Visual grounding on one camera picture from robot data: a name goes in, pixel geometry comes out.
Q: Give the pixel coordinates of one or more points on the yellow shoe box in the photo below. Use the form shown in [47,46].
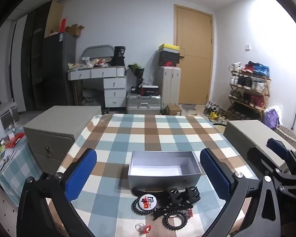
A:
[169,47]

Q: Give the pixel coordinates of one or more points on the red packet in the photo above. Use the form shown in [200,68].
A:
[14,139]

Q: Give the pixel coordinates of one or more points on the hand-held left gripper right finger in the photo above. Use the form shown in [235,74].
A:
[215,175]

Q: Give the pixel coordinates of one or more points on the wooden door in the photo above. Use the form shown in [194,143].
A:
[194,66]

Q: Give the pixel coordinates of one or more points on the green and black bouquet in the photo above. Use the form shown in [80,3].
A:
[135,70]

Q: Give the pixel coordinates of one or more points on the wicker basket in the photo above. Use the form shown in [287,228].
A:
[288,135]

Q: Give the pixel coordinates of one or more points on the leaning cardboard sheet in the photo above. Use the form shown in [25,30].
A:
[54,17]

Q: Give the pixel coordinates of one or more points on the red and black shoe box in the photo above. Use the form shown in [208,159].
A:
[169,63]

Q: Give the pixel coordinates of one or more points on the grey cabinet with keyhole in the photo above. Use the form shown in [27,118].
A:
[64,121]

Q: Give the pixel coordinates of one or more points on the small red hair accessory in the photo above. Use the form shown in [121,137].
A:
[188,213]

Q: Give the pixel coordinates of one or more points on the grey arched mirror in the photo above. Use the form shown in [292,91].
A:
[97,51]

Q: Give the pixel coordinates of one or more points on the pile of shoes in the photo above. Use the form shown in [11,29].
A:
[214,114]

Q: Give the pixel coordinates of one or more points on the wooden shoe rack with shoes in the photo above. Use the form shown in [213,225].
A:
[249,88]

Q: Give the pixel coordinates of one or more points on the open cardboard box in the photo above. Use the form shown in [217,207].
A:
[75,30]

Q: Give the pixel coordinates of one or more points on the purple bag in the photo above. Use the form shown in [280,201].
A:
[271,119]

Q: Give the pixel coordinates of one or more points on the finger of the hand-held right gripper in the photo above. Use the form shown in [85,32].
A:
[257,156]
[277,146]

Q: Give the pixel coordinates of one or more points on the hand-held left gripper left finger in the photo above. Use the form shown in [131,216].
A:
[81,175]

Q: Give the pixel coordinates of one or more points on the white vanity desk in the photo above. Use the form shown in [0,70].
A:
[113,84]

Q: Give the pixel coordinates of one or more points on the black hair claw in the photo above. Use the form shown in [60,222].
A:
[192,193]
[174,196]

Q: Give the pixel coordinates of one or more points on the blue plaid side cloth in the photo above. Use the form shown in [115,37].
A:
[14,167]

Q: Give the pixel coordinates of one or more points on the cream upright suitcase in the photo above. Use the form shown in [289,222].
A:
[169,86]

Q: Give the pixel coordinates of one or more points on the small brown cardboard box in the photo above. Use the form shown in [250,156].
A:
[174,109]

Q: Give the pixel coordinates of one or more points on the black bag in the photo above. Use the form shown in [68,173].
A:
[118,56]

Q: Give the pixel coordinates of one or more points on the dark wardrobe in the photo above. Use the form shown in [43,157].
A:
[33,54]

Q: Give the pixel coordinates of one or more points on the silver suitcase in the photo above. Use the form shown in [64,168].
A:
[144,103]

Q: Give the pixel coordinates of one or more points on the clutter of small packets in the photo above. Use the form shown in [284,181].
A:
[93,63]

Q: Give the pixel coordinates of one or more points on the grey box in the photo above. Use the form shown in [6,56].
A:
[162,181]

